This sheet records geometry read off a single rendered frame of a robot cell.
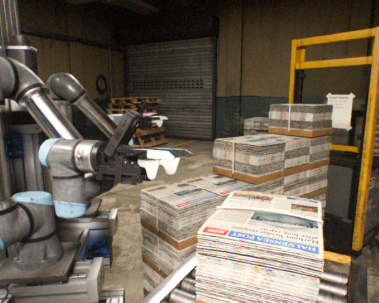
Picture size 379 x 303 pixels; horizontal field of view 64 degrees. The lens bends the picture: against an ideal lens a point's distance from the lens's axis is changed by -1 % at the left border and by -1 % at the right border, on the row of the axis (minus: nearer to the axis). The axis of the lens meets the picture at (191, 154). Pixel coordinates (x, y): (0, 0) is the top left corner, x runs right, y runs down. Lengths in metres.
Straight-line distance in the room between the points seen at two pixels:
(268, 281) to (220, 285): 0.12
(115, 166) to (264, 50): 8.14
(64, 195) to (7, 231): 0.26
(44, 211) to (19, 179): 0.27
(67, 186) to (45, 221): 0.33
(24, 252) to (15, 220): 0.15
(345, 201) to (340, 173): 0.24
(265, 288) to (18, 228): 0.69
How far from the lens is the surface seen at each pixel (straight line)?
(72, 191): 0.78
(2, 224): 0.98
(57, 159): 0.76
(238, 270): 0.78
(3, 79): 0.95
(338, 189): 3.04
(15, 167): 1.30
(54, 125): 0.93
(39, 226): 1.08
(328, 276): 1.13
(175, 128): 9.72
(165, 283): 0.99
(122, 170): 0.67
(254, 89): 8.67
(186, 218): 1.53
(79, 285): 1.13
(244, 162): 1.89
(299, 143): 2.17
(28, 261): 1.12
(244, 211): 0.90
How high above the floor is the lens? 1.36
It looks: 11 degrees down
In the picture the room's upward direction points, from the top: straight up
